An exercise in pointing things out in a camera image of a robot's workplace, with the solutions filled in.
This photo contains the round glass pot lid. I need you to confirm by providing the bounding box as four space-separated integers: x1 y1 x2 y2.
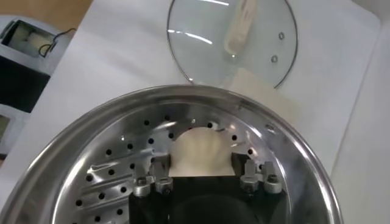
166 0 299 90

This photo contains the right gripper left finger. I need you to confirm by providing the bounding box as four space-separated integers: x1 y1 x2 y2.
132 153 174 198

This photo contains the white steamed baozi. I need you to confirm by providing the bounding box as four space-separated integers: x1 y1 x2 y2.
168 126 238 178

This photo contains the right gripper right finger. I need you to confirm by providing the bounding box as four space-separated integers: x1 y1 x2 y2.
230 152 283 195

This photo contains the grey black robot base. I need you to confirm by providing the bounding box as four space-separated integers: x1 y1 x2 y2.
0 15 77 156

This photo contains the steel perforated steamer basket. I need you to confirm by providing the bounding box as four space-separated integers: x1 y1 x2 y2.
0 84 346 224

